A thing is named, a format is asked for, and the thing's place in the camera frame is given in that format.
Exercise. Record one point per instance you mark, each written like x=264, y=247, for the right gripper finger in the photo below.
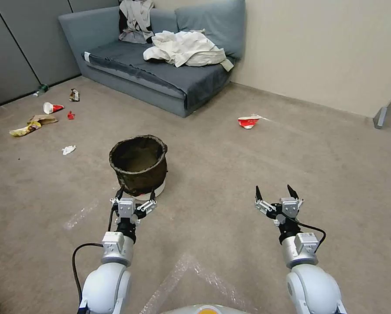
x=296, y=196
x=263, y=204

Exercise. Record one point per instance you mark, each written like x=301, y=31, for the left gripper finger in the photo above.
x=146, y=206
x=114, y=202

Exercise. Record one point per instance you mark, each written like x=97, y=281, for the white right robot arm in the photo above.
x=309, y=288

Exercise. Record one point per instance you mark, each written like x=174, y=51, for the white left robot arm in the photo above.
x=107, y=284

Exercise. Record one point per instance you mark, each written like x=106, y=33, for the trash can with brown bag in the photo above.
x=139, y=176

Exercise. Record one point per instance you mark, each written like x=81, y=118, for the crumpled white tissue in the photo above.
x=68, y=150

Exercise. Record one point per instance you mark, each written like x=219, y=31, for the crushed red paper cup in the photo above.
x=247, y=122

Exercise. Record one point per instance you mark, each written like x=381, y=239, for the clear plastic film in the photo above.
x=198, y=281

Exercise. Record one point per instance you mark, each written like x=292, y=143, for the small red plastic piece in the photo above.
x=70, y=115

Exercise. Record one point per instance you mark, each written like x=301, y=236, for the brown paper bag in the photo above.
x=45, y=119

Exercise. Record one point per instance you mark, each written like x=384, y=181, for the white robot front shell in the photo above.
x=201, y=309

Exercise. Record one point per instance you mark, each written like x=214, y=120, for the red and white paper cup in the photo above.
x=53, y=107

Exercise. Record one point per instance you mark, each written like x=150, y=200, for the crumpled brown snack wrapper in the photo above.
x=74, y=95

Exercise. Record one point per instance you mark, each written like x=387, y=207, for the grey table leg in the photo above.
x=380, y=117

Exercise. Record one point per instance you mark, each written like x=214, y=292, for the yellow snack wrapper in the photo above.
x=23, y=129

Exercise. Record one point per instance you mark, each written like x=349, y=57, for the blue-grey sofa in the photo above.
x=162, y=75

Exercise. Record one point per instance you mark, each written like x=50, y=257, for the green plastic bottle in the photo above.
x=42, y=89

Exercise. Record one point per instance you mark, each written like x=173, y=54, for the white crumpled cloth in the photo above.
x=188, y=49

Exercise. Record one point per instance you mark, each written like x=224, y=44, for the grey and white garment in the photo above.
x=138, y=23

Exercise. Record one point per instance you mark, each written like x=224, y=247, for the blue-grey sofa cushion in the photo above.
x=215, y=23

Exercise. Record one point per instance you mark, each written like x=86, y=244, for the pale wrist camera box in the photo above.
x=126, y=206
x=289, y=206

